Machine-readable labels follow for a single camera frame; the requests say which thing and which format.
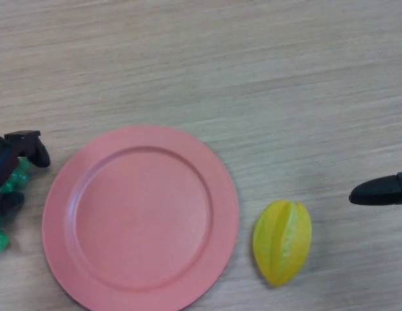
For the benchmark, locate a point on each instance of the pink round plate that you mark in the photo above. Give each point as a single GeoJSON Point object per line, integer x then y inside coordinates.
{"type": "Point", "coordinates": [139, 223]}

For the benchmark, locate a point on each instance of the yellow starfruit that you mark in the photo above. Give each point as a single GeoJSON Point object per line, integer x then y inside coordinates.
{"type": "Point", "coordinates": [272, 246]}

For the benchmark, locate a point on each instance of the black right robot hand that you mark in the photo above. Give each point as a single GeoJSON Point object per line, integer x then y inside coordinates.
{"type": "Point", "coordinates": [379, 191]}

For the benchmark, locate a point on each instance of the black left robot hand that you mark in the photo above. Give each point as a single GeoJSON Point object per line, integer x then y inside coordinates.
{"type": "Point", "coordinates": [32, 145]}

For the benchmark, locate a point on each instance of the green grape bunch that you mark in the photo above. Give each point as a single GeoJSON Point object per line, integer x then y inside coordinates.
{"type": "Point", "coordinates": [16, 178]}

